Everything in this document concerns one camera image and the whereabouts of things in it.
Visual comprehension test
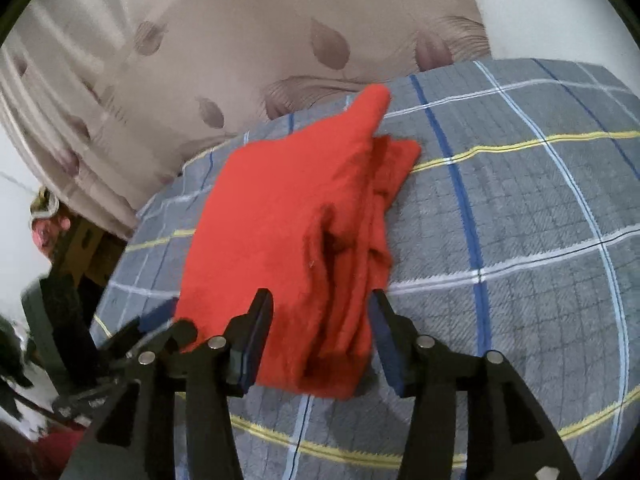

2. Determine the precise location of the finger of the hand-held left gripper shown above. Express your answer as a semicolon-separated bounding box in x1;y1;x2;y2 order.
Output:
94;300;197;362
52;379;132;419

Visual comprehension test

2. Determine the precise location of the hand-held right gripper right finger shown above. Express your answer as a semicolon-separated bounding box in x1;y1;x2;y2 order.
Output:
370;290;582;480

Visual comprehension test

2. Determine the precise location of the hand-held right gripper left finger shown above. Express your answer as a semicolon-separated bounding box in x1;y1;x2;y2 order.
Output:
60;288;275;480

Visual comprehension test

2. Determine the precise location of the red garment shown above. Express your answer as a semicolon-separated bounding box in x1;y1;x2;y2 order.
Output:
172;83;423;401

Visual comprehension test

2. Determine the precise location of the brown wooden furniture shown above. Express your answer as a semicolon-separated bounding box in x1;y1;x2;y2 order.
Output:
50;217;128;286

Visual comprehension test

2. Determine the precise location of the grey plaid bed sheet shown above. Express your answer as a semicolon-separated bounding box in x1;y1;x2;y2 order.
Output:
90;57;640;480

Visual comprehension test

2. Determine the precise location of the beige leaf print curtain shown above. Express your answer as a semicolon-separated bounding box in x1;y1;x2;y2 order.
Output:
0;0;493;241

